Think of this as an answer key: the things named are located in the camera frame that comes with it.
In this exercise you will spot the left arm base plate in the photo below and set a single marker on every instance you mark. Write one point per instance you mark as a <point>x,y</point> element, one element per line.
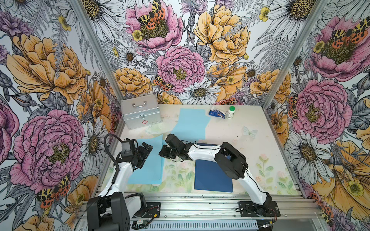
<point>152,210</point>

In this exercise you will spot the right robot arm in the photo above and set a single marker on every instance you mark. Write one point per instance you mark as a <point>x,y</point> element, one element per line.
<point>230,160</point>

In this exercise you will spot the aluminium rail base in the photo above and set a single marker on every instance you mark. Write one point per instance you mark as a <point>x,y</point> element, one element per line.
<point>222,212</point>

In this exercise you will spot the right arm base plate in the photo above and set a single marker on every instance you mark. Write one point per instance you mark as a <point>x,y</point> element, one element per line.
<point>250,209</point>

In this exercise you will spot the blue gauze bandage packet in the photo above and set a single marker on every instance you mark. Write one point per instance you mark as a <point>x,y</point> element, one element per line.
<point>215,112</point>

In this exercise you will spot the clear plastic lid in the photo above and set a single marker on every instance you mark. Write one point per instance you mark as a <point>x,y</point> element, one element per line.
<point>159,128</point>

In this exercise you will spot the light blue paper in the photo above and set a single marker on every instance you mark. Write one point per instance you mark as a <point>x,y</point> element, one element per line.
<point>152,170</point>
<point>191,125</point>

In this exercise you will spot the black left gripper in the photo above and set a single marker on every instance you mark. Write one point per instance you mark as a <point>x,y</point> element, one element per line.
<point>145,153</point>

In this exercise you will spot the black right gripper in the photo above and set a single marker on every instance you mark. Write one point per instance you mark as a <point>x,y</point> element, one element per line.
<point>163,153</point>

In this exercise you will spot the floral table mat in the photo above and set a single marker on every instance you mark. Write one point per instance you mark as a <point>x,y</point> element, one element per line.
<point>262,156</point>

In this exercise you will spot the silver aluminium case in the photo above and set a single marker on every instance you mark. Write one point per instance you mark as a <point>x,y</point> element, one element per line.
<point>141,111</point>

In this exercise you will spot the dark blue paper large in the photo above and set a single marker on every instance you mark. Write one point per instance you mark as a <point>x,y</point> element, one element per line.
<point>208,175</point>

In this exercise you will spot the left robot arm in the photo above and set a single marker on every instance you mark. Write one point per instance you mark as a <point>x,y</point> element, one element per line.
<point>111,210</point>

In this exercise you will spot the white bottle green cap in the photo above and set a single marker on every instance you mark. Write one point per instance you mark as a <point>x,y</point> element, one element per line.
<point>231,112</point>

